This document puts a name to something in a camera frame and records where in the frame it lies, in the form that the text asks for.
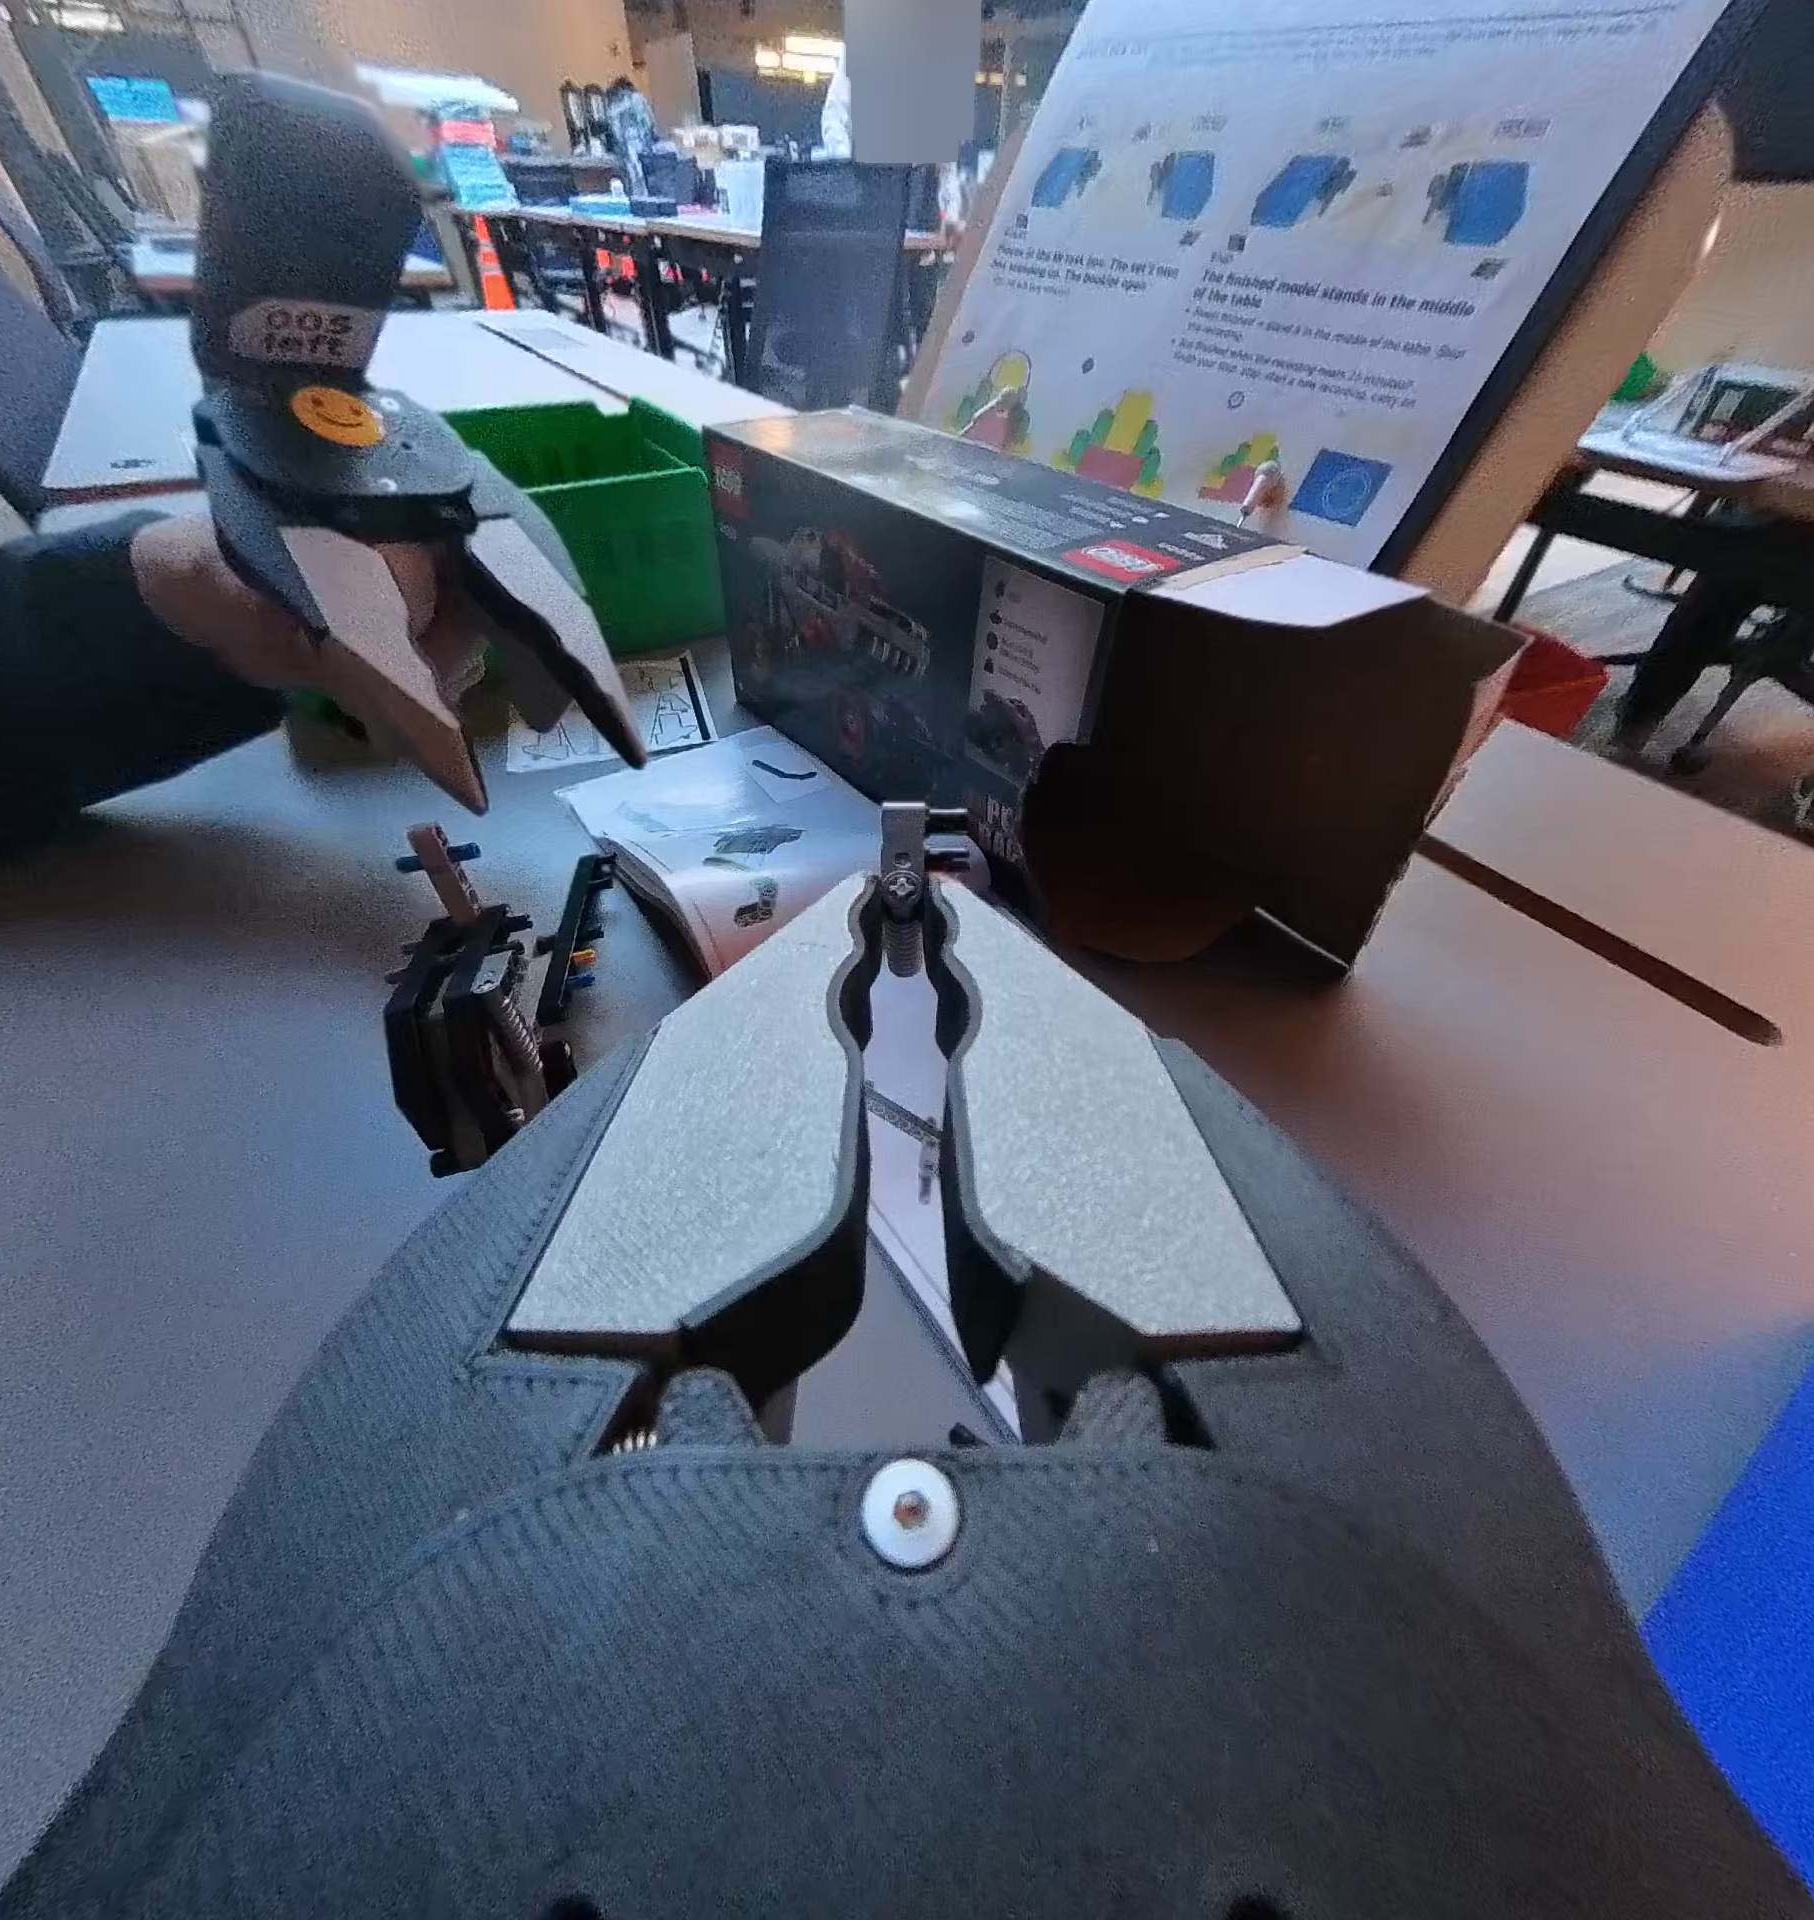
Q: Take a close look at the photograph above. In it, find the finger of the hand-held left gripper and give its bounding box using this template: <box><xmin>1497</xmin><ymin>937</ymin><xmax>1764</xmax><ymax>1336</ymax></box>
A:
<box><xmin>283</xmin><ymin>524</ymin><xmax>492</xmax><ymax>818</ymax></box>
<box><xmin>462</xmin><ymin>509</ymin><xmax>651</xmax><ymax>773</ymax></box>

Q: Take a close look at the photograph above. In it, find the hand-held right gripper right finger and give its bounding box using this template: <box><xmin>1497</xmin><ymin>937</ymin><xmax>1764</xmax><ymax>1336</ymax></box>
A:
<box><xmin>927</xmin><ymin>877</ymin><xmax>1306</xmax><ymax>1402</ymax></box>

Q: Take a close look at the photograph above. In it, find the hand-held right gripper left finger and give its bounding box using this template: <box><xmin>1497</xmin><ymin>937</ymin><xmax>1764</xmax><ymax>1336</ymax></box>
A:
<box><xmin>502</xmin><ymin>874</ymin><xmax>872</xmax><ymax>1439</ymax></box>

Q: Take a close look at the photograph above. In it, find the partly built lego model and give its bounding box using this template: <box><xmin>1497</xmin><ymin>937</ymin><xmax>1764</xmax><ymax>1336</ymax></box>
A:
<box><xmin>383</xmin><ymin>824</ymin><xmax>617</xmax><ymax>1180</ymax></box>

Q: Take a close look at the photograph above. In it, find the person's left forearm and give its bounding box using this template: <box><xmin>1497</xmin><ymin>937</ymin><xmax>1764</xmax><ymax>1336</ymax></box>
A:
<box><xmin>0</xmin><ymin>516</ymin><xmax>293</xmax><ymax>874</ymax></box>

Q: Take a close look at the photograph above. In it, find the lego instruction booklet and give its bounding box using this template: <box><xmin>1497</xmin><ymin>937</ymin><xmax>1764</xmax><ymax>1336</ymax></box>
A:
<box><xmin>559</xmin><ymin>727</ymin><xmax>1030</xmax><ymax>1433</ymax></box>

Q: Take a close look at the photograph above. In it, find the black cardboard lego box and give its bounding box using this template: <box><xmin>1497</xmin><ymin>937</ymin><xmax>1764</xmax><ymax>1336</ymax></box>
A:
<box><xmin>705</xmin><ymin>408</ymin><xmax>1535</xmax><ymax>980</ymax></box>

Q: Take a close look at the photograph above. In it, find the person's left hand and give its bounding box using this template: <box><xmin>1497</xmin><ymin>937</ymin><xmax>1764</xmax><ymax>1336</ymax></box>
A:
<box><xmin>132</xmin><ymin>514</ymin><xmax>492</xmax><ymax>746</ymax></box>

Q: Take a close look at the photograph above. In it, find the green plastic bin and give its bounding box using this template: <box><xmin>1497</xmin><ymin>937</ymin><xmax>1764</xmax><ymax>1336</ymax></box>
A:
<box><xmin>283</xmin><ymin>397</ymin><xmax>728</xmax><ymax>752</ymax></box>

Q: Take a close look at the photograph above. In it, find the white sticker sheet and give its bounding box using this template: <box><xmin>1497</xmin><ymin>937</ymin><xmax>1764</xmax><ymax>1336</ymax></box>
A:
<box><xmin>505</xmin><ymin>654</ymin><xmax>720</xmax><ymax>774</ymax></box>

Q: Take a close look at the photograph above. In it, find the white table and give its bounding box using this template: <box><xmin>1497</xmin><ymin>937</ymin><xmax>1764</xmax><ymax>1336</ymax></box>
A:
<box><xmin>44</xmin><ymin>308</ymin><xmax>789</xmax><ymax>509</ymax></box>

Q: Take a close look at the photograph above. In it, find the dark chair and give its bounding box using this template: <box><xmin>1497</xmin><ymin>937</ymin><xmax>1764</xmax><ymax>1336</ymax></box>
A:
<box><xmin>0</xmin><ymin>142</ymin><xmax>101</xmax><ymax>518</ymax></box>

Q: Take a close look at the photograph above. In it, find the black office chair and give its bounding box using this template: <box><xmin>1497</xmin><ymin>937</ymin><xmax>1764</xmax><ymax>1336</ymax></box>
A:
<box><xmin>747</xmin><ymin>159</ymin><xmax>942</xmax><ymax>418</ymax></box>

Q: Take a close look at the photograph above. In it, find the red plastic bin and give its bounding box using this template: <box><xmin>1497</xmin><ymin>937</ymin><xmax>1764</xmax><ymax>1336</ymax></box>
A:
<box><xmin>1497</xmin><ymin>630</ymin><xmax>1612</xmax><ymax>736</ymax></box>

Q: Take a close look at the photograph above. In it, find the blue panel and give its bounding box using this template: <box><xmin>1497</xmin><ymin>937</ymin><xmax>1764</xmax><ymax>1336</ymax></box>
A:
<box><xmin>1642</xmin><ymin>1302</ymin><xmax>1814</xmax><ymax>1920</ymax></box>

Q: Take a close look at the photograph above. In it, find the instruction poster board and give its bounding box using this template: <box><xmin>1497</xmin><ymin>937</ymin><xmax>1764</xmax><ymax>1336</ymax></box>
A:
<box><xmin>898</xmin><ymin>0</ymin><xmax>1772</xmax><ymax>609</ymax></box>

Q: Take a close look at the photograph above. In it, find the dark side table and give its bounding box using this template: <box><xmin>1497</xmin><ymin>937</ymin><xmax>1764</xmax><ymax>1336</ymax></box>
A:
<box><xmin>1506</xmin><ymin>426</ymin><xmax>1814</xmax><ymax>768</ymax></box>

